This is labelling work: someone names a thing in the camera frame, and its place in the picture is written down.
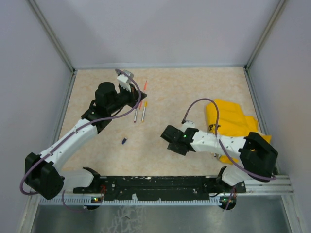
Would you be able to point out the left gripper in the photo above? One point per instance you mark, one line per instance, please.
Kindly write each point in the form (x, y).
(134, 95)

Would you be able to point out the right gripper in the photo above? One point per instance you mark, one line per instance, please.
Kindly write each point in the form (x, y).
(172, 147)

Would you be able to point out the white yellow marker pen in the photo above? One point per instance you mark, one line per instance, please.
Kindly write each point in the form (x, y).
(143, 114)

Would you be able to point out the orange pen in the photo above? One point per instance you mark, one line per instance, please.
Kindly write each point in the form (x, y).
(143, 95)

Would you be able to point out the white purple marker pen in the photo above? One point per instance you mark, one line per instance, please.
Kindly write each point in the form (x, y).
(135, 115)

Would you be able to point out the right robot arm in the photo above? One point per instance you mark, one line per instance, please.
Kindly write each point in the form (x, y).
(252, 157)

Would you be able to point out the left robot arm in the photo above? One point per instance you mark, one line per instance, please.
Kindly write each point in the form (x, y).
(43, 172)

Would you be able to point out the yellow cloth bag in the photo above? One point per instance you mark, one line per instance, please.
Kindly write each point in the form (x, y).
(232, 122)

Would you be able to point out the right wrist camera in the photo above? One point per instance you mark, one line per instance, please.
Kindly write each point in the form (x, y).
(187, 124)

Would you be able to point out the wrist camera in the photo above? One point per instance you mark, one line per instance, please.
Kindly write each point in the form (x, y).
(187, 124)
(123, 80)

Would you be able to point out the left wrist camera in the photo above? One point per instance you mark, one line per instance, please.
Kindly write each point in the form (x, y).
(123, 80)

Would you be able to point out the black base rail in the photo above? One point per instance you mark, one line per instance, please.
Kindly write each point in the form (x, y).
(154, 188)

